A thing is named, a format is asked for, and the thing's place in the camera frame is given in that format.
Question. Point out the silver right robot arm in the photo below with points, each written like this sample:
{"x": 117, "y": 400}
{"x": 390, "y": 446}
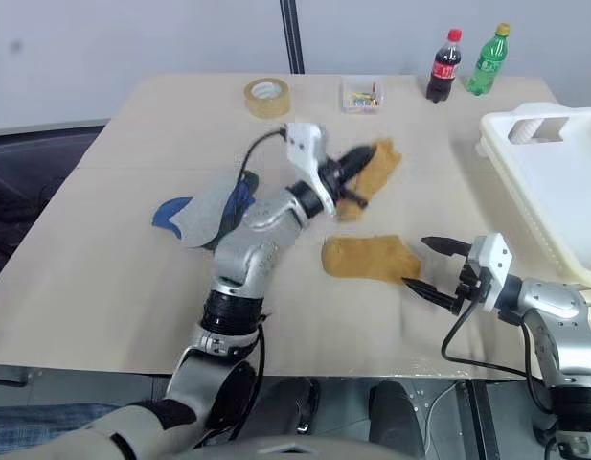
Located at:
{"x": 558, "y": 306}

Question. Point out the mustard yellow sock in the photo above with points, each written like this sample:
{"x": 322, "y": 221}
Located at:
{"x": 371, "y": 259}
{"x": 376, "y": 177}

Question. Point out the grey sock with blue toe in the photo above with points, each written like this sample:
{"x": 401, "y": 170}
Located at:
{"x": 199, "y": 215}

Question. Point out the roll of brown packing tape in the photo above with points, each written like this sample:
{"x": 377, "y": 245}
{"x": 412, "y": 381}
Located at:
{"x": 267, "y": 98}

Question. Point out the dark rounded shape under table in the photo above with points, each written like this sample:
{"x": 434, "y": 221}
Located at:
{"x": 395, "y": 419}
{"x": 302, "y": 405}

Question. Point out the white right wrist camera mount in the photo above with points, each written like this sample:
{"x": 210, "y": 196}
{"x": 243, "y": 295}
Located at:
{"x": 493, "y": 261}

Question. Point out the white plastic basket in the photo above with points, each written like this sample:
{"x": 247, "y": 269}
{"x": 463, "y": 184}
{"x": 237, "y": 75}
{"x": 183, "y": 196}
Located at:
{"x": 553, "y": 182}

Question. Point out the grey robot torso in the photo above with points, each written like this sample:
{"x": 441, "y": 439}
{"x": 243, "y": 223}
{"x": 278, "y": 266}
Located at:
{"x": 304, "y": 448}

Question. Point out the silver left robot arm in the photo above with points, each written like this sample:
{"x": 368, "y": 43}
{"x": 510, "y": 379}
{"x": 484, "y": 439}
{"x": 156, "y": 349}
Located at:
{"x": 256, "y": 225}

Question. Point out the green soda bottle yellow cap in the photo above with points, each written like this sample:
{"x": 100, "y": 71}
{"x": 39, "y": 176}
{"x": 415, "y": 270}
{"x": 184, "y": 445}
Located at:
{"x": 486, "y": 62}

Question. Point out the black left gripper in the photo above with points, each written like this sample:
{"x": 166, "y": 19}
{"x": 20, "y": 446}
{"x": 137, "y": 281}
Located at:
{"x": 331, "y": 175}

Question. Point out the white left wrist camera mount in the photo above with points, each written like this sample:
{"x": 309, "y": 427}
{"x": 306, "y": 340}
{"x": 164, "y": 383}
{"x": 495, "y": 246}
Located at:
{"x": 302, "y": 144}

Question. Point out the black vertical pole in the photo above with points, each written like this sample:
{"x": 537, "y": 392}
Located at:
{"x": 292, "y": 36}

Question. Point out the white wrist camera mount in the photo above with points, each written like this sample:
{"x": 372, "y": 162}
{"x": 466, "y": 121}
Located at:
{"x": 493, "y": 261}
{"x": 302, "y": 144}

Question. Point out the cola bottle with red cap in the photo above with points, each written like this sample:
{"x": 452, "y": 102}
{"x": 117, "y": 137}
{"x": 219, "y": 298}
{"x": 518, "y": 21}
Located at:
{"x": 443, "y": 67}

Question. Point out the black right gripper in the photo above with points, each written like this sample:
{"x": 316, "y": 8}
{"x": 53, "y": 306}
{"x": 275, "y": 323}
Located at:
{"x": 471, "y": 282}

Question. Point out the clear box with coloured bits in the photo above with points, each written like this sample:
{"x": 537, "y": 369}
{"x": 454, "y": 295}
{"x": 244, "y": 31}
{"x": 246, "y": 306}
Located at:
{"x": 363, "y": 95}

